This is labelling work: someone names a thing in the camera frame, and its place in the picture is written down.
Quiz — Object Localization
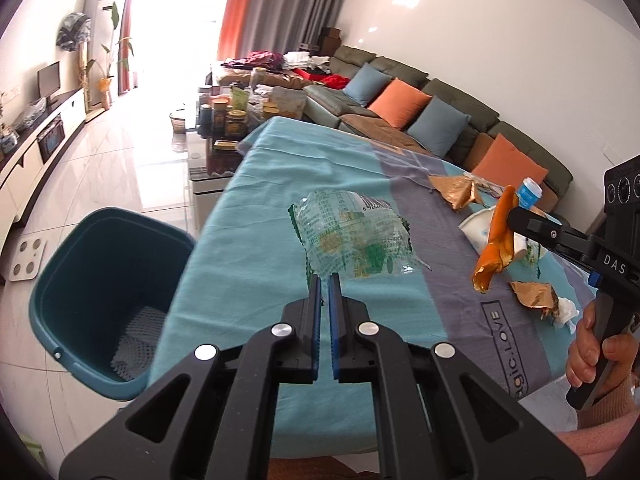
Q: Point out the person's right hand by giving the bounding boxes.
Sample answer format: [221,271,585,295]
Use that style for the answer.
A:
[566,304,640,396]

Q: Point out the white clothes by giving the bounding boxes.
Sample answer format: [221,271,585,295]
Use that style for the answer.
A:
[285,50,331,68]

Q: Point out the orange cushion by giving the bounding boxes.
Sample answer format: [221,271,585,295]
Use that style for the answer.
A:
[368,78,433,130]
[471,133,549,186]

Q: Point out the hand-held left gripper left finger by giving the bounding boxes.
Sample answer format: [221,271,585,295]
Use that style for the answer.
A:
[59,275,323,480]

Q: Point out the blue cushion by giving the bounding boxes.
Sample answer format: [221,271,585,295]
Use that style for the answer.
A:
[342,63,392,107]
[406,96,472,158]

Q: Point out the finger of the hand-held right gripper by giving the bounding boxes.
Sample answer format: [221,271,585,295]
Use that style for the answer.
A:
[509,220,598,286]
[506,206,593,252]

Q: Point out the green sofa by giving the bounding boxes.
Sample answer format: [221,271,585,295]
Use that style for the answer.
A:
[215,45,573,211]

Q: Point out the white standing air conditioner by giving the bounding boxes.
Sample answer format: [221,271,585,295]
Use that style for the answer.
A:
[84,0,132,111]

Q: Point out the floor fan with cloth cover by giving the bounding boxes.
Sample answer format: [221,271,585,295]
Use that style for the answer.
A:
[56,11,93,111]

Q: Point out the group of jars and bottles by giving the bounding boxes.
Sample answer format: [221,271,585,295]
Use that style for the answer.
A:
[197,67,281,141]

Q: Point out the clear biscuit packet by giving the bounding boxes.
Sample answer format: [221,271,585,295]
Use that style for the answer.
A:
[470,175,507,198]

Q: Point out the blue cup with white lid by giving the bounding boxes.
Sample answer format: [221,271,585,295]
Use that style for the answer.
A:
[516,177,543,211]

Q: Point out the tall leafy plant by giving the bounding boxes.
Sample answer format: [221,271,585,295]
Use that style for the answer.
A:
[87,2,136,111]

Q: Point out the person's right forearm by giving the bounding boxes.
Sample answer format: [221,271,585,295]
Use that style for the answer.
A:
[556,385,640,480]

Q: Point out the white foam net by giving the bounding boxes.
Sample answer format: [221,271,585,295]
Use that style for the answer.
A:
[111,306,168,381]

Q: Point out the maroon clothes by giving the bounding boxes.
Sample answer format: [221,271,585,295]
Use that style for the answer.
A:
[222,51,286,71]

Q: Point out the teal trash bin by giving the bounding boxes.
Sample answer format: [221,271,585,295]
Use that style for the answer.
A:
[28,206,197,402]

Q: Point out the white tissue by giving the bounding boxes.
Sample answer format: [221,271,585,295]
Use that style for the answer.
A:
[552,297,581,333]

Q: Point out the glass coffee table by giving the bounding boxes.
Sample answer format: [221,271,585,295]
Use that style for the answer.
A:
[187,125,251,233]

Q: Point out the black monitor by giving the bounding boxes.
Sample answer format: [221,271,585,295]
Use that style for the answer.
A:
[37,61,62,101]

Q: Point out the white TV stand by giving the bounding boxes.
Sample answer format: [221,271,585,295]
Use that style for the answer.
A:
[0,85,86,261]

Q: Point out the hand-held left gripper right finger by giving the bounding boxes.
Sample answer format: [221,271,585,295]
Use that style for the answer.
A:
[327,272,586,480]

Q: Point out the clear plastic bag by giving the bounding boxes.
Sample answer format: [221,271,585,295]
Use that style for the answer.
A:
[12,100,48,131]

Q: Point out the white bathroom scale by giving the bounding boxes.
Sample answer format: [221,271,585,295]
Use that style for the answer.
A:
[8,239,47,282]

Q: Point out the clear green-print plastic wrapper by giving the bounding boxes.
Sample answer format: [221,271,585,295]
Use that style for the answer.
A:
[289,190,433,281]

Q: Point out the long orange-gold foil wrapper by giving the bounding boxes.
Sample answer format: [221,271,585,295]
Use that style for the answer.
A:
[472,185,516,293]

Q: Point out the teal and grey tablecloth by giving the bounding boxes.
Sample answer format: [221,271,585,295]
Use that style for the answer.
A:
[165,116,601,461]

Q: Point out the crushed white paper cup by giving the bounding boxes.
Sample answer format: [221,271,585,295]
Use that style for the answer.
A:
[459,205,531,261]

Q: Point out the grey and orange curtain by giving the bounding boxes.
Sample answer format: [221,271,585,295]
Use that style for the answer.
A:
[117,0,146,96]

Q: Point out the gold foil wrapper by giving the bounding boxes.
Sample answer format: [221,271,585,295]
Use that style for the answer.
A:
[509,281,560,318]
[430,174,485,211]

